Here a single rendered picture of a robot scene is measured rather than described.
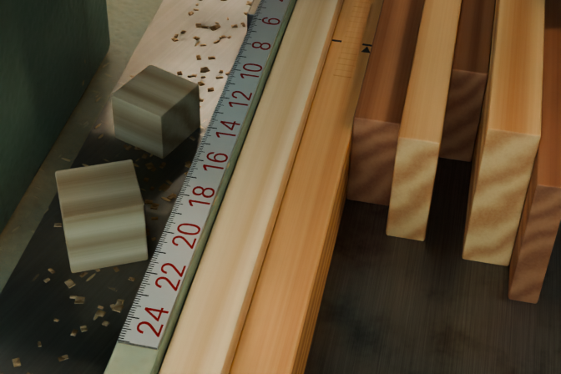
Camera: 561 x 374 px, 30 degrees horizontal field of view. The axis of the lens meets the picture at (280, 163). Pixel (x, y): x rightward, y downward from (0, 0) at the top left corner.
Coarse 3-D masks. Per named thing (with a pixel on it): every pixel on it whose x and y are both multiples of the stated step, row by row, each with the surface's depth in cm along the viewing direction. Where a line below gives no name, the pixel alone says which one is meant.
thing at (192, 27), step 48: (144, 0) 77; (192, 0) 77; (240, 0) 77; (144, 48) 72; (192, 48) 72; (96, 96) 68; (96, 144) 64; (192, 144) 65; (48, 192) 61; (144, 192) 61; (0, 240) 58; (48, 240) 58; (0, 288) 55; (48, 288) 55; (96, 288) 55; (0, 336) 53; (48, 336) 53; (96, 336) 53
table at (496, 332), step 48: (432, 192) 47; (336, 240) 44; (384, 240) 45; (432, 240) 45; (336, 288) 42; (384, 288) 42; (432, 288) 43; (480, 288) 43; (336, 336) 41; (384, 336) 41; (432, 336) 41; (480, 336) 41; (528, 336) 41
